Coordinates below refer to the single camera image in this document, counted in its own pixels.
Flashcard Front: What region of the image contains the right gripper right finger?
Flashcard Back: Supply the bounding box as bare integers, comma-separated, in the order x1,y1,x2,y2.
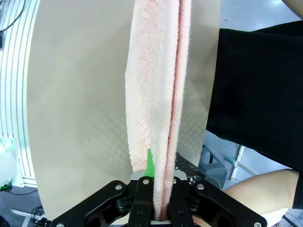
167,170,268,227

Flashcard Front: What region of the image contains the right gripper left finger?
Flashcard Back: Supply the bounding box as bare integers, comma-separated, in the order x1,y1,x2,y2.
50,148,156,227

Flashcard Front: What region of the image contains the pink white towel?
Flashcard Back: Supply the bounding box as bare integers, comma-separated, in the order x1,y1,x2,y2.
124,0,190,221

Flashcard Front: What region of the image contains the person's left forearm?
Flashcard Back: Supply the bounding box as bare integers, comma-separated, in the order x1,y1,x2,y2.
222,168,299,215

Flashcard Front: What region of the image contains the grey plastic stool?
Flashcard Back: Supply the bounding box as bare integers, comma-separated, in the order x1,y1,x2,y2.
198,143,228,190

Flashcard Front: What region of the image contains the white table leg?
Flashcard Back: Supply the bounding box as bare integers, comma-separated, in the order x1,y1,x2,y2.
230,144,259,181

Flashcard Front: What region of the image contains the person in black shirt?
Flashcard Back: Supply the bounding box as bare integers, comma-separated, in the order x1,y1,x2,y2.
205,19,303,210

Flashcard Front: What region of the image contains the floor cable bundle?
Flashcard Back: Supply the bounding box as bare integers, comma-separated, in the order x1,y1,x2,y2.
10,205,52,227

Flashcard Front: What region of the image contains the white slatted rail frame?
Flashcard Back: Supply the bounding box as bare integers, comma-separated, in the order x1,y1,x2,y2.
0,0,41,188

